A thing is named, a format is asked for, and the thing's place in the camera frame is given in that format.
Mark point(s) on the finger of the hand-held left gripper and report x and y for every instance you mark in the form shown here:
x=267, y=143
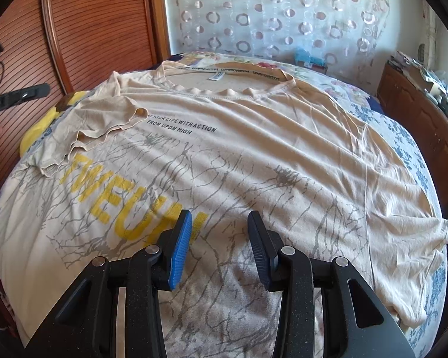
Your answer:
x=22, y=95

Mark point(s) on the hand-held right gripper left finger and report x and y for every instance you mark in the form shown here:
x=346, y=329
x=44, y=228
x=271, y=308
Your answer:
x=179, y=248

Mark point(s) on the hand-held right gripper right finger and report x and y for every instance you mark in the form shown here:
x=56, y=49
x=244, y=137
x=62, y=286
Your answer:
x=259, y=255

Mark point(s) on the beige printed t-shirt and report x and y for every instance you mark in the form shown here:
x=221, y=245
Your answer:
x=246, y=156

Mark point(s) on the yellow plush pillow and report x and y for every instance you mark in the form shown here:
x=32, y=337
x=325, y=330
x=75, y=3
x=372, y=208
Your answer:
x=41, y=130

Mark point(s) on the wooden headboard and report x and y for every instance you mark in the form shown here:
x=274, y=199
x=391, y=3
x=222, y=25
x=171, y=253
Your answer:
x=78, y=26

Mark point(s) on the blue floral blanket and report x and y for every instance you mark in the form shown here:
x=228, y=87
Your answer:
x=407, y=149

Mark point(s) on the blue box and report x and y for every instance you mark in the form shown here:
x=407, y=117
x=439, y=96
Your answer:
x=309, y=61

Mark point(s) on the wooden cabinet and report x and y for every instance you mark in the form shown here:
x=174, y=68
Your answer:
x=414, y=112

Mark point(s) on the pile of papers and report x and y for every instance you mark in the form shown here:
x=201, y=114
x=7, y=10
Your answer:
x=422, y=72

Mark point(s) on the sheer curtain with circles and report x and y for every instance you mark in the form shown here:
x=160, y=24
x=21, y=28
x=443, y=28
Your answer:
x=265, y=11

